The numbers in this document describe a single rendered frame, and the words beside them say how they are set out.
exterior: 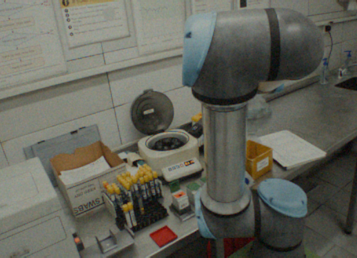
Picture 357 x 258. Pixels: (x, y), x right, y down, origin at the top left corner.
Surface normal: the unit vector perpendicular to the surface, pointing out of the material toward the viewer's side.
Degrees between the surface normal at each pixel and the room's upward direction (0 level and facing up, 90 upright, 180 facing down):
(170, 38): 94
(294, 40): 76
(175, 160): 90
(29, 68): 94
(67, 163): 88
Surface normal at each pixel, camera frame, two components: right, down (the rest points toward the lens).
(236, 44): -0.09, 0.20
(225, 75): -0.14, 0.60
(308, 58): 0.44, 0.56
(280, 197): 0.04, -0.92
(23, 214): 0.55, 0.26
